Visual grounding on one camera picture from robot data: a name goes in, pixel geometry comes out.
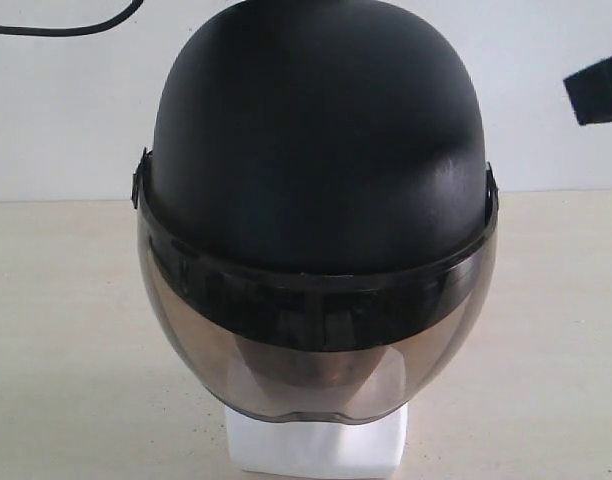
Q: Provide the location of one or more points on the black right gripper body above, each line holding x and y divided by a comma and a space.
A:
590, 93

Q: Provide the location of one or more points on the black helmet with tinted visor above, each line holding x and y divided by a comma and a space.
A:
316, 218

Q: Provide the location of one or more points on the white mannequin head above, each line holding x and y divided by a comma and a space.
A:
316, 440

